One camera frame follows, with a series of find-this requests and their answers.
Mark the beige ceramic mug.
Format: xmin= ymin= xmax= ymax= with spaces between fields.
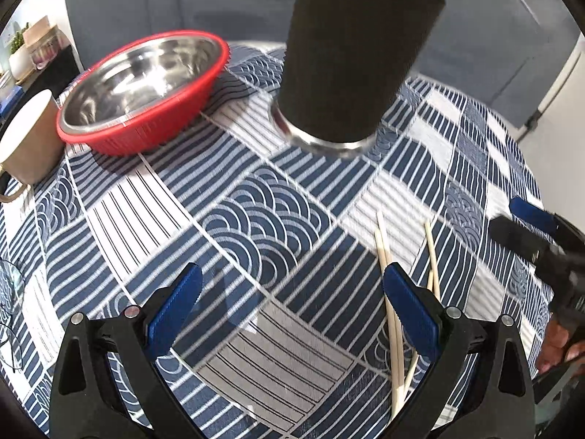
xmin=1 ymin=89 xmax=64 ymax=203

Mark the grey fabric backdrop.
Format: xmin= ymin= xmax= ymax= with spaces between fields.
xmin=65 ymin=0 xmax=580 ymax=125

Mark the person's right hand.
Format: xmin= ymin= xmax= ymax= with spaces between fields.
xmin=535 ymin=316 xmax=584 ymax=374

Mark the black cylindrical utensil holder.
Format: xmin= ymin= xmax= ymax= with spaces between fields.
xmin=270 ymin=0 xmax=445 ymax=158

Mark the red steel bowl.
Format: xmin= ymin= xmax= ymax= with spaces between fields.
xmin=57 ymin=30 xmax=230 ymax=155

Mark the pink candle jar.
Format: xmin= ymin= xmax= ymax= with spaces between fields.
xmin=23 ymin=16 xmax=69 ymax=70

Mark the small potted plant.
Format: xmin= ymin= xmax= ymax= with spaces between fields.
xmin=9 ymin=24 xmax=34 ymax=80

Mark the blue patterned tablecloth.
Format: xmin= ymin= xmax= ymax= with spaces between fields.
xmin=1 ymin=46 xmax=551 ymax=438

